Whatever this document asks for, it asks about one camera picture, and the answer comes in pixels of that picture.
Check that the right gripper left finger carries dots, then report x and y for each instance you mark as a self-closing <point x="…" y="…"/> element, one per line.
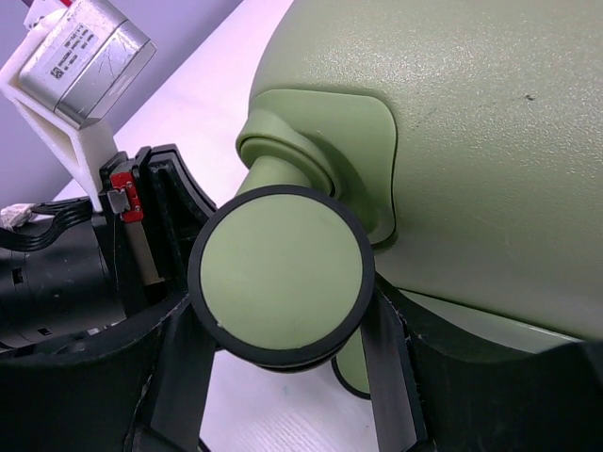
<point x="138" y="386"/>

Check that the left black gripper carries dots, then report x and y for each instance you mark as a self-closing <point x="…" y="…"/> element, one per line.
<point x="89" y="277"/>

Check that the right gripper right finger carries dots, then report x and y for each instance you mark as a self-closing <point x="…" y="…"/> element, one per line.
<point x="437" y="387"/>

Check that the green hard-shell suitcase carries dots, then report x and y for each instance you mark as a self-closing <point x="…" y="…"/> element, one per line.
<point x="452" y="149"/>

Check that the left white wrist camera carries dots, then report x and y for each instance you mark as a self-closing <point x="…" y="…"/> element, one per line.
<point x="66" y="75"/>

